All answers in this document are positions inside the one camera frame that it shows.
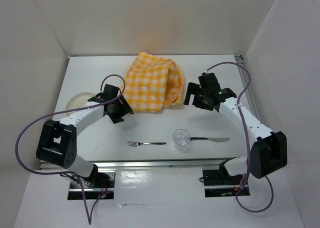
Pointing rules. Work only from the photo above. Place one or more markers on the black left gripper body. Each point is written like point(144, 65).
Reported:
point(117, 106)

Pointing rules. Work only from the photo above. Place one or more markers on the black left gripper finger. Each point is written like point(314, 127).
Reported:
point(116, 116)
point(123, 107)

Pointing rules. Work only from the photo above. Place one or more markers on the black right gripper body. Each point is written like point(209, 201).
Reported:
point(200, 100)

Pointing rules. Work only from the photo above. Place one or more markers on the yellow white checkered cloth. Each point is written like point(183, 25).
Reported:
point(152, 83)

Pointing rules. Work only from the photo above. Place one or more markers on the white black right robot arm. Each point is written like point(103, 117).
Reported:
point(266, 149)

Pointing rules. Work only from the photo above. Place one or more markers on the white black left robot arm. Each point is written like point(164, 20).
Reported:
point(58, 140)

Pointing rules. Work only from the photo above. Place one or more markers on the silver fork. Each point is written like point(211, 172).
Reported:
point(138, 144)

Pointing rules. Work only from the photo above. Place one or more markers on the silver table knife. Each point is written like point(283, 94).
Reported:
point(210, 139)

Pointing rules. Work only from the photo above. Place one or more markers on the cream round plate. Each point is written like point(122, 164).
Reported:
point(79, 100)

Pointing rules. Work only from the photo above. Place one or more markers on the clear plastic cup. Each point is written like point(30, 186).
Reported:
point(181, 140)

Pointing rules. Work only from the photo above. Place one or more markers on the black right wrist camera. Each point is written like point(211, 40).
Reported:
point(208, 82)

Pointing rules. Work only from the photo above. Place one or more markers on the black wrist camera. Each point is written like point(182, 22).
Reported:
point(208, 82)
point(110, 91)

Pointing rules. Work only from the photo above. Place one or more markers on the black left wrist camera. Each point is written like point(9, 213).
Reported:
point(110, 91)

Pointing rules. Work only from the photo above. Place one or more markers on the aluminium right side rail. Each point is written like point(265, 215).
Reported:
point(244, 76)

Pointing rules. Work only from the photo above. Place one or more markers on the aluminium rail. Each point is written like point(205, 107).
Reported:
point(244, 76)
point(161, 163)

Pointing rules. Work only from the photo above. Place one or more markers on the aluminium front rail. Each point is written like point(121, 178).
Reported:
point(161, 163)

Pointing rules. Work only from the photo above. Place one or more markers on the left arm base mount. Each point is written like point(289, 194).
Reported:
point(103, 188)

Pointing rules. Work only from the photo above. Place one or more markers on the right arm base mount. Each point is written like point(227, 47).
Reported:
point(218, 183)

